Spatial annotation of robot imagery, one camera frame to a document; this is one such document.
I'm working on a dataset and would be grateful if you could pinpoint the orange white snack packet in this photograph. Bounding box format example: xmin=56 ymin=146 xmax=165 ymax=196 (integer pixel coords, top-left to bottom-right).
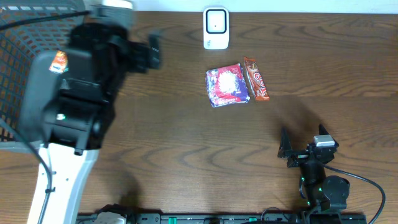
xmin=49 ymin=50 xmax=68 ymax=74

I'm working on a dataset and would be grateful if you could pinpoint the orange chocolate bar wrapper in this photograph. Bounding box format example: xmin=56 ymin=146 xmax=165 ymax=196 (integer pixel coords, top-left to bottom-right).
xmin=243 ymin=57 xmax=270 ymax=101

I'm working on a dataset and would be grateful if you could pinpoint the pink purple snack packet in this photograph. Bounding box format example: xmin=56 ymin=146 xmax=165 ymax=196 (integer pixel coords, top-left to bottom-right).
xmin=205 ymin=63 xmax=250 ymax=108

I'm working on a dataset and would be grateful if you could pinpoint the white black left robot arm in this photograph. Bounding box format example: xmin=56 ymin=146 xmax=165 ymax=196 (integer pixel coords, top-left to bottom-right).
xmin=18 ymin=23 xmax=160 ymax=223

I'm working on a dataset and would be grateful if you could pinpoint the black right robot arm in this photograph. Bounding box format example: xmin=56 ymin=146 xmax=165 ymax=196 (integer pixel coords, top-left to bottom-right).
xmin=277 ymin=125 xmax=350 ymax=212

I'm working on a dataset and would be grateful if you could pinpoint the white barcode scanner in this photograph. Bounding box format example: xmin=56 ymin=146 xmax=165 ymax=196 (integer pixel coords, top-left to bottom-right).
xmin=203 ymin=7 xmax=229 ymax=50

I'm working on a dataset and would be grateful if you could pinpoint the dark grey plastic basket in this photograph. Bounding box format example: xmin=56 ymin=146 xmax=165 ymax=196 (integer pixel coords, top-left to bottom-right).
xmin=1 ymin=1 xmax=90 ymax=150

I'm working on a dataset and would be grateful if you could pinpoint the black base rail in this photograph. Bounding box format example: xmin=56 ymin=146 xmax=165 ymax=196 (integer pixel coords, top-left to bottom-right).
xmin=77 ymin=203 xmax=368 ymax=224

